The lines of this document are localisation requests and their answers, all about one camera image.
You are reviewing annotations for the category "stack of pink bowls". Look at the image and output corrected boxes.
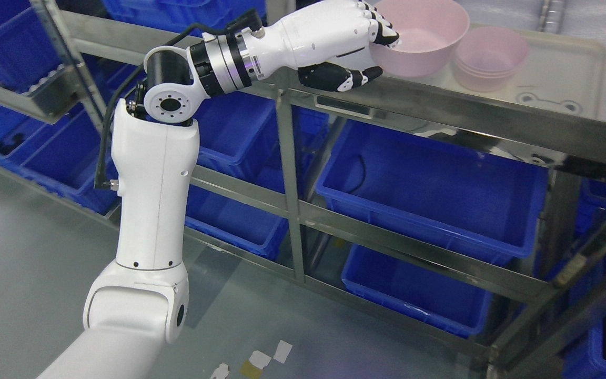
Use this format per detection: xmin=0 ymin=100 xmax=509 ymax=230
xmin=451 ymin=26 xmax=531 ymax=93

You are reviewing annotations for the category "blue bin shelf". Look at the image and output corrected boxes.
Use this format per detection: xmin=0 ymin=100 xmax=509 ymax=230
xmin=316 ymin=121 xmax=548 ymax=267
xmin=341 ymin=244 xmax=492 ymax=338

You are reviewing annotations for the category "blue bin bottom shelf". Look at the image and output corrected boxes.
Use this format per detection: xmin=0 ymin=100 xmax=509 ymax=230
xmin=341 ymin=244 xmax=492 ymax=338

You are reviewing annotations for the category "steel shelf rack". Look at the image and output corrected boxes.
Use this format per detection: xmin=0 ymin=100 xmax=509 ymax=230
xmin=0 ymin=0 xmax=606 ymax=379

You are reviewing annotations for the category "pink ikea bowl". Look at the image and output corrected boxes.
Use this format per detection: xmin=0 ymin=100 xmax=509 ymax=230
xmin=369 ymin=1 xmax=470 ymax=78

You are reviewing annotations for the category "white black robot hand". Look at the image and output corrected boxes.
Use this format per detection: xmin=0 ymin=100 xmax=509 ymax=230
xmin=244 ymin=1 xmax=399 ymax=93

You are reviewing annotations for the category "cream bear tray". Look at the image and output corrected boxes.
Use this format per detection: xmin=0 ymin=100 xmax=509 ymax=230
xmin=378 ymin=29 xmax=606 ymax=134

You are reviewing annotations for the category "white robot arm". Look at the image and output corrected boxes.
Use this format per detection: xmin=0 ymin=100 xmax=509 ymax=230
xmin=40 ymin=9 xmax=264 ymax=378

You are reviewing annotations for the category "blue bin middle shelf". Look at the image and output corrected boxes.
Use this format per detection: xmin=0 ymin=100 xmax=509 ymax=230
xmin=316 ymin=121 xmax=548 ymax=267

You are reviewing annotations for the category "blue bin left middle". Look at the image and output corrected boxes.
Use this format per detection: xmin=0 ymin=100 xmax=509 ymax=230
xmin=190 ymin=92 xmax=330 ymax=194

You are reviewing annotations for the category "blue bin left bottom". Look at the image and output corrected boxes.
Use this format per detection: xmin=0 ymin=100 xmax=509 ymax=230
xmin=185 ymin=186 xmax=288 ymax=261

